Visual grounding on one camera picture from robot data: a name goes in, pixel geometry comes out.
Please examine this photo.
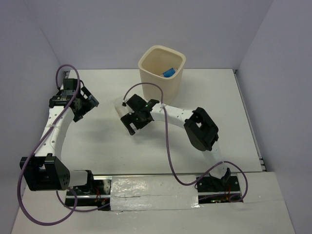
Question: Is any square clear juice bottle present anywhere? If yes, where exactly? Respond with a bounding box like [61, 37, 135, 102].
[113, 97, 132, 118]

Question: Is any blue cap clear bottle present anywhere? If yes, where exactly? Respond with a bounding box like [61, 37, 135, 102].
[161, 68, 177, 78]

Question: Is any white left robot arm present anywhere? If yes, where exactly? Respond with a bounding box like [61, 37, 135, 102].
[19, 78, 99, 194]

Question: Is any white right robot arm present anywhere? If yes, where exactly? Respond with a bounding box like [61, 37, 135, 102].
[114, 94, 231, 191]

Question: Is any beige plastic bin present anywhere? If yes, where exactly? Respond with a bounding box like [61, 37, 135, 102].
[138, 45, 186, 104]

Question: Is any white foil cover sheet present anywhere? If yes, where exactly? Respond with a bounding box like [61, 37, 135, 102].
[110, 175, 199, 211]

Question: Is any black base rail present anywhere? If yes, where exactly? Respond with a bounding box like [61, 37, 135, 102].
[73, 175, 246, 211]

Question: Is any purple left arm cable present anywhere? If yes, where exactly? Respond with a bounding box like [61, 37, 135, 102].
[17, 64, 113, 224]

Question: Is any aluminium table edge rail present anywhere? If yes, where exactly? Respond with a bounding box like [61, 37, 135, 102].
[233, 69, 267, 172]

